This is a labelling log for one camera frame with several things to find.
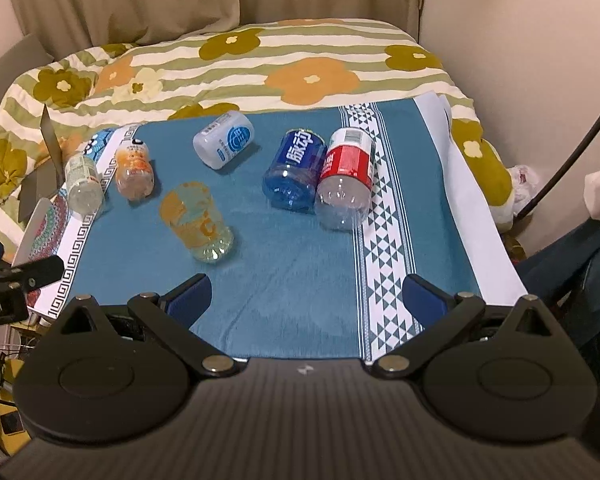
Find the blue transparent cup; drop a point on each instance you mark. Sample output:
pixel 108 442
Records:
pixel 294 172

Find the striped floral blanket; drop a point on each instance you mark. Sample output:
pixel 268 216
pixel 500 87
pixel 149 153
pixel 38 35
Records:
pixel 310 80

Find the grey padded headboard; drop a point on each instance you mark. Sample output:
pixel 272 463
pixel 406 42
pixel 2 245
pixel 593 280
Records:
pixel 7 67

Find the clear cup orange label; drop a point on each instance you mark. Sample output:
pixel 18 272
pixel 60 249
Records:
pixel 135 172

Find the person's leg dark trousers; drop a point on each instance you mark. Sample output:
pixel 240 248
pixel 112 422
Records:
pixel 575 265

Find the clear plastic bag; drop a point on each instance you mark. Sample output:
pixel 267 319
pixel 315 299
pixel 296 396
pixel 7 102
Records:
pixel 522 182

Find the small clear cup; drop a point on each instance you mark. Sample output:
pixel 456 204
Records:
pixel 83 185

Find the clear cup yellow orange print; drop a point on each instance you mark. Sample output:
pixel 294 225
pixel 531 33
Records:
pixel 195 222

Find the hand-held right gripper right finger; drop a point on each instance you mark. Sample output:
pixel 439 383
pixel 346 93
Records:
pixel 422 300

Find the grey laptop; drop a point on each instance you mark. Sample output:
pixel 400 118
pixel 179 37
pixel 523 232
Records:
pixel 42 182

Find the beige curtain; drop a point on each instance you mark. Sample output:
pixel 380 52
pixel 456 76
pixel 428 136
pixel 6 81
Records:
pixel 130 0

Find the white cup blue label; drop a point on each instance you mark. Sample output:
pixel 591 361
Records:
pixel 224 140

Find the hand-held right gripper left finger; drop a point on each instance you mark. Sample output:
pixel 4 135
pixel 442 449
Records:
pixel 192 299

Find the blue patterned tablecloth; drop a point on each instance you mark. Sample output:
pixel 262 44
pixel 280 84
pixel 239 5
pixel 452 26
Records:
pixel 290 270

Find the clear cup red label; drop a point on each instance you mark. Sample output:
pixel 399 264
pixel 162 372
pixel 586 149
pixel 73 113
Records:
pixel 345 180

